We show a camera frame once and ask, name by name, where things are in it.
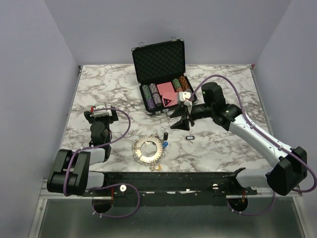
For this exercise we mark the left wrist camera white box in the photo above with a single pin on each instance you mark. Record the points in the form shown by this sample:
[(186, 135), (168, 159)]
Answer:
[(99, 110)]

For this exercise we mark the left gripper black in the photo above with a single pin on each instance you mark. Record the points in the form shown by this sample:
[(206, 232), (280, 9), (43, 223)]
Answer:
[(91, 119)]

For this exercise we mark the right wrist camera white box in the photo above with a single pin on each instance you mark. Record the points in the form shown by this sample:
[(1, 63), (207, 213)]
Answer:
[(184, 101)]

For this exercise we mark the black key tag on holder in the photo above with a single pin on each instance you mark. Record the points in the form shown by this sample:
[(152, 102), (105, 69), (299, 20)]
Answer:
[(165, 136)]

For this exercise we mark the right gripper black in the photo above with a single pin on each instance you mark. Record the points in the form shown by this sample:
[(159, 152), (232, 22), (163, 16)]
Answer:
[(184, 123)]

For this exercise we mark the silver disc keyring holder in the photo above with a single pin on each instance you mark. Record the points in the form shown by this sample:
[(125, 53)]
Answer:
[(147, 149)]

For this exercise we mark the pink playing card deck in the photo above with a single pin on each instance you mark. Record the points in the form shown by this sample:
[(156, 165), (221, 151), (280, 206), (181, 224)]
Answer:
[(168, 94)]

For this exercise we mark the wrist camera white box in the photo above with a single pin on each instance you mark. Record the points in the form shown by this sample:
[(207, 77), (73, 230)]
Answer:
[(99, 110), (184, 101)]

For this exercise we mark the key with black tag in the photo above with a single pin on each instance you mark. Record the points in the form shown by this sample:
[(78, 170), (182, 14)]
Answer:
[(190, 138)]

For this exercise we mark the yellow key tag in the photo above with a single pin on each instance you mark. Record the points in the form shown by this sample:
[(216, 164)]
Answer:
[(155, 168)]

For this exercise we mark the black poker chip case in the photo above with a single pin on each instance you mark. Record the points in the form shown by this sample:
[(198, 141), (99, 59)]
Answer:
[(160, 63)]

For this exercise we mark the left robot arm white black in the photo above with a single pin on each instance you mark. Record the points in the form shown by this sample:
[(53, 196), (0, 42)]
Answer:
[(70, 173)]

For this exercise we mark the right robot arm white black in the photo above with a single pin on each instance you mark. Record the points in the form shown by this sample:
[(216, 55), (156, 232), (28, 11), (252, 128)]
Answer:
[(286, 165)]

